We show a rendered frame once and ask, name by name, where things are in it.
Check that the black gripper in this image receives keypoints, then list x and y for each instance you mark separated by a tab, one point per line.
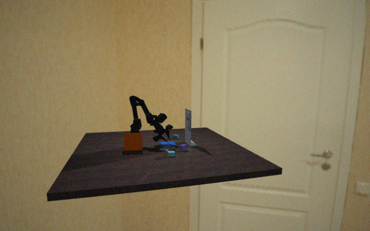
161	130

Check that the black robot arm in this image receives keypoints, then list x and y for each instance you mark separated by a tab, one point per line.
136	126

